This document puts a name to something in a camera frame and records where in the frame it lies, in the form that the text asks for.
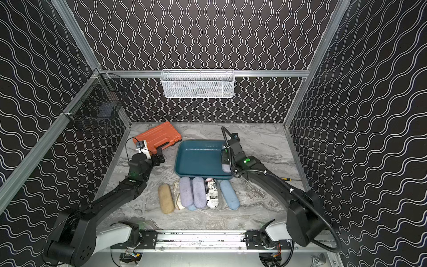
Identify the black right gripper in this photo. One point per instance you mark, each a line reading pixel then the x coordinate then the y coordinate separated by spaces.
pixel 227 158

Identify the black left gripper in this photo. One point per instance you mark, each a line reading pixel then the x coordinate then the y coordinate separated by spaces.
pixel 154 158

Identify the lavender fabric glasses case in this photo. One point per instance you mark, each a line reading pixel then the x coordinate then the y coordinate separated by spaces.
pixel 225 163
pixel 186 193
pixel 199 193

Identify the cream map print glasses case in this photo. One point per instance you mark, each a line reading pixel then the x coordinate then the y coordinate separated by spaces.
pixel 176 196

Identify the newspaper print glasses case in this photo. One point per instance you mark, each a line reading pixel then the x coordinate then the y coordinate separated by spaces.
pixel 212 193

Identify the tan fabric glasses case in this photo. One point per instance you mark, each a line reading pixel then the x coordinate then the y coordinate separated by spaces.
pixel 167 204

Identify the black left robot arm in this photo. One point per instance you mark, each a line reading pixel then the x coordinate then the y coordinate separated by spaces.
pixel 73 238

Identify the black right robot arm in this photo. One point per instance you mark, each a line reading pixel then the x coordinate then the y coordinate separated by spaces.
pixel 305 218

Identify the teal plastic storage tray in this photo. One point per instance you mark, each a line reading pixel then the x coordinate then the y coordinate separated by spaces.
pixel 200 158

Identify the orange plastic tool case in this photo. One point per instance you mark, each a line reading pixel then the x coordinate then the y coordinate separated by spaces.
pixel 161 136

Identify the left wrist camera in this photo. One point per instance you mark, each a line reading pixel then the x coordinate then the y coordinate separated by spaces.
pixel 142 148

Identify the white wire mesh basket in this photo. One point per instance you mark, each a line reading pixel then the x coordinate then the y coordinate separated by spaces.
pixel 198 83

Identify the black wire mesh basket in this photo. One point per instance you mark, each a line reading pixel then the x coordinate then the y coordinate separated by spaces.
pixel 98 108

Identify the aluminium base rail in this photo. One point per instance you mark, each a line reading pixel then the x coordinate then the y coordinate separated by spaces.
pixel 122 237

